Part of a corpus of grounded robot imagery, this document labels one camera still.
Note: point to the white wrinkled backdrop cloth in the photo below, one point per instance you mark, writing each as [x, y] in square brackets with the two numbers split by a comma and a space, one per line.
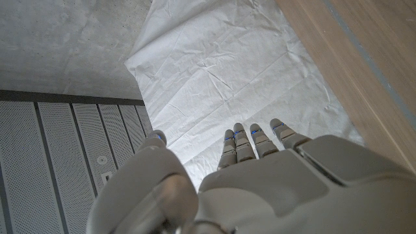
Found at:
[211, 65]

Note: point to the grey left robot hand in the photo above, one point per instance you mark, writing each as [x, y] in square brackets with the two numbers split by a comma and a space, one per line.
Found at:
[260, 195]

